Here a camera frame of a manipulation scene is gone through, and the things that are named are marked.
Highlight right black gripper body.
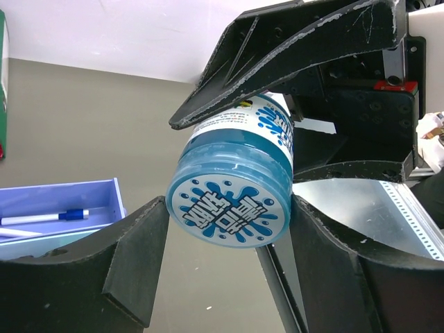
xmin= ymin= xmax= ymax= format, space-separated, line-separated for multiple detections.
xmin=272 ymin=36 xmax=426 ymax=153

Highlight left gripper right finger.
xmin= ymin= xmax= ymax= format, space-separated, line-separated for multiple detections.
xmin=290 ymin=195 xmax=443 ymax=332

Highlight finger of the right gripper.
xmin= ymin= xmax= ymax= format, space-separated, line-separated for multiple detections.
xmin=293 ymin=128 xmax=418 ymax=183
xmin=169 ymin=1 xmax=406 ymax=130

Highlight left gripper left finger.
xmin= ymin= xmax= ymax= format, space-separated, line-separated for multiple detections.
xmin=1 ymin=196 xmax=169 ymax=332

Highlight blue capped white marker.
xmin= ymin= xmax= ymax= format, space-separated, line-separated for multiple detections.
xmin=1 ymin=209 xmax=89 ymax=226

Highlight blue jar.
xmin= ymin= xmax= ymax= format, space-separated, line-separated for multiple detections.
xmin=166 ymin=94 xmax=293 ymax=248

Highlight purple bin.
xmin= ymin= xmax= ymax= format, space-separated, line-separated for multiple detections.
xmin=1 ymin=178 xmax=126 ymax=260

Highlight green ring binder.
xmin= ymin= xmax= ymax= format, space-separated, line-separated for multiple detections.
xmin=0 ymin=11 xmax=10 ymax=160

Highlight slotted cable duct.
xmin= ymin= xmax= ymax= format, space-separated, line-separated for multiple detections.
xmin=379 ymin=181 xmax=443 ymax=261

